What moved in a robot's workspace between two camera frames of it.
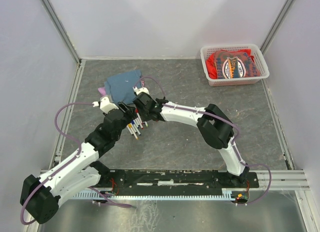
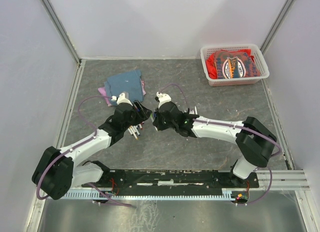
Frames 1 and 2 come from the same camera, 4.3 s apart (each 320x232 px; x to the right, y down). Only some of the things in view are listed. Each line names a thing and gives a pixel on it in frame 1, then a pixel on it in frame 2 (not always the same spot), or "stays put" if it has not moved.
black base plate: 171,181 stays put
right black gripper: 145,118 → 157,123
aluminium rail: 281,180 stays put
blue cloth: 120,86 stays put
